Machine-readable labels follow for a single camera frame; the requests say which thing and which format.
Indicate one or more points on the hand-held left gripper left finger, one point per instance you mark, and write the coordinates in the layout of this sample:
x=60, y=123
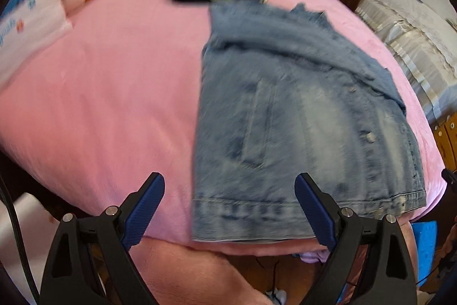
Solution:
x=142, y=215

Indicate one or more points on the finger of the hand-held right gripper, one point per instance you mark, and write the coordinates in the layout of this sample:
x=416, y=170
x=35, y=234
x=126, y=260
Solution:
x=450, y=178

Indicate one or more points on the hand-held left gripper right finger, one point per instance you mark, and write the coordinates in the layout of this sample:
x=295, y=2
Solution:
x=314, y=212

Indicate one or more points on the blue denim jacket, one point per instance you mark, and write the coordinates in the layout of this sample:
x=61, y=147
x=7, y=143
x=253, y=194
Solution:
x=303, y=112

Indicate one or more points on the wooden drawer dresser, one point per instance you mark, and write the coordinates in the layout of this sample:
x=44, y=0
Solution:
x=448, y=140

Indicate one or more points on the lilac cloth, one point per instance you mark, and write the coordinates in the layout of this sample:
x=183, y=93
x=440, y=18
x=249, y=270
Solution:
x=310, y=256

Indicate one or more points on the blue foam mat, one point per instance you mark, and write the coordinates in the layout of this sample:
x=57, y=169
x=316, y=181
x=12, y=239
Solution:
x=425, y=248

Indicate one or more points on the white shoe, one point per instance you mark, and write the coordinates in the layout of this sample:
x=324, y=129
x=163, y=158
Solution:
x=280, y=296

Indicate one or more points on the pink bed blanket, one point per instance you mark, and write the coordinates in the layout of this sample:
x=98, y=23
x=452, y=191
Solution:
x=107, y=94

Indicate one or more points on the white pillow with blue print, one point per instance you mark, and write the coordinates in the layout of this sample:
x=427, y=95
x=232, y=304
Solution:
x=32, y=22

